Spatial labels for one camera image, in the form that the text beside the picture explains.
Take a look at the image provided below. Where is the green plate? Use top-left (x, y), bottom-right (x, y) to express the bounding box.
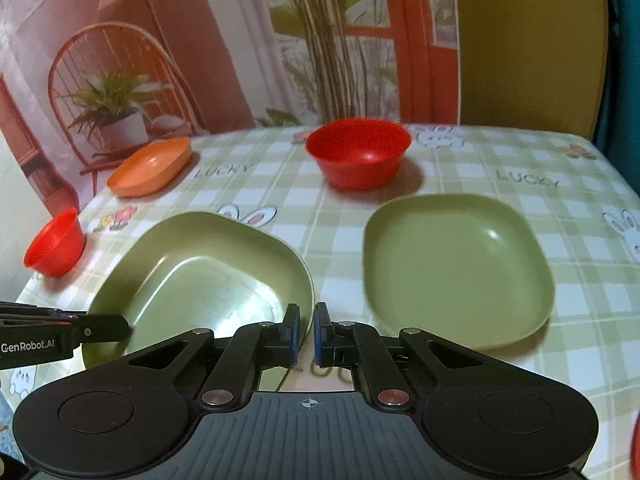
top-left (362, 194), bottom-right (555, 350)
top-left (81, 204), bottom-right (314, 367)

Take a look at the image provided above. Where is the large red bowl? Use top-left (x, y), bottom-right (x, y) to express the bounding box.
top-left (305, 117), bottom-right (412, 191)

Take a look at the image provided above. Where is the small red bowl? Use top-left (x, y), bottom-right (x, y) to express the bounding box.
top-left (23, 208), bottom-right (86, 278)

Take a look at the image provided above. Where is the orange plate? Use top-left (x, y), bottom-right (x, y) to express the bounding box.
top-left (106, 136), bottom-right (192, 198)

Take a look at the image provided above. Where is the printed backdrop cloth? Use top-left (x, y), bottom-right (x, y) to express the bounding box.
top-left (1, 0), bottom-right (460, 214)

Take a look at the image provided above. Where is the yellow wooden headboard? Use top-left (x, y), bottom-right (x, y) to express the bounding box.
top-left (458, 0), bottom-right (608, 139)

